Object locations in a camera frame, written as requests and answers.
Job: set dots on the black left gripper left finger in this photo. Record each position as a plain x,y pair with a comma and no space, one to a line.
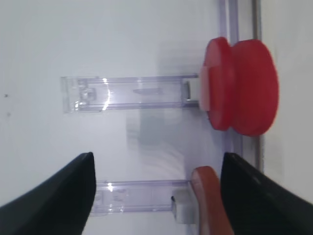
59,206

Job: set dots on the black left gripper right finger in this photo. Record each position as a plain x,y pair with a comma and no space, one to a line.
256,205

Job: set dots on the clear acrylic left rack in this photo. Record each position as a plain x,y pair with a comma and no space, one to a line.
171,124

